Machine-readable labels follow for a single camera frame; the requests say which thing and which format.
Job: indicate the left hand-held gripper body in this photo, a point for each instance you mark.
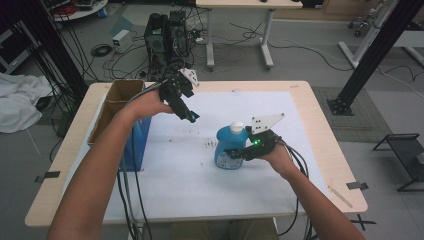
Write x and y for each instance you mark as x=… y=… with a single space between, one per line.
x=176 y=85

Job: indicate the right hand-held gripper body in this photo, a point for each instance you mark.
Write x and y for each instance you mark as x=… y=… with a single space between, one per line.
x=263 y=143

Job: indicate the blue bottle with white cap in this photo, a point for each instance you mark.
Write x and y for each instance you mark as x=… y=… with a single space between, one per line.
x=228 y=146

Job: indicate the person's right hand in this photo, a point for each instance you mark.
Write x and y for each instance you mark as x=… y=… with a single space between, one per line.
x=283 y=161

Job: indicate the person's left hand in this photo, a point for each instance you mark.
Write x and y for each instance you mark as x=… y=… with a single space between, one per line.
x=150 y=103

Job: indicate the black computer tower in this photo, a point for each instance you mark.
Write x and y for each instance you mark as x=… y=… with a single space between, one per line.
x=165 y=40

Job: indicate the white table mat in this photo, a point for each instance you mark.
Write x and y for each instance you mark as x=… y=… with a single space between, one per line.
x=193 y=190

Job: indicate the cardboard box with blue side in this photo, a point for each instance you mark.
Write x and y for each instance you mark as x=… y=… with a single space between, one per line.
x=115 y=100

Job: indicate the small white device box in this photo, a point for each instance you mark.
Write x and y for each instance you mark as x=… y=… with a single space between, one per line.
x=121 y=40

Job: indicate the thin wooden stick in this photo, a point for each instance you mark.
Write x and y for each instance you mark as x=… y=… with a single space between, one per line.
x=340 y=196

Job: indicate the black tape strip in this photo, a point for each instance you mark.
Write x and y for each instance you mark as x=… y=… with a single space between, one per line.
x=50 y=175
x=356 y=185

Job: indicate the light wooden desk white legs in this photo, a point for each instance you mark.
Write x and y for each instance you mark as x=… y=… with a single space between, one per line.
x=246 y=3

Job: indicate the round white table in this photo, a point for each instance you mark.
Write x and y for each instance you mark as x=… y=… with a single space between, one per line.
x=83 y=11

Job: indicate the low black metal stand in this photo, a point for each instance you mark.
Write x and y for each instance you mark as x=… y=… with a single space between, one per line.
x=408 y=156

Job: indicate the office chair wheel base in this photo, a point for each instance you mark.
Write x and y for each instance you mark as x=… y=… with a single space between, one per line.
x=361 y=23

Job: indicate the white crumpled cloth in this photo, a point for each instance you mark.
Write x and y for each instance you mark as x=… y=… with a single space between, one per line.
x=20 y=100

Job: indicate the black metal post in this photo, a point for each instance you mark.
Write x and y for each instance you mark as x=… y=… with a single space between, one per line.
x=376 y=53
x=56 y=43

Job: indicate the white metal stand frame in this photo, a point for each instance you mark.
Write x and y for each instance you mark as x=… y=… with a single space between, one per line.
x=363 y=43

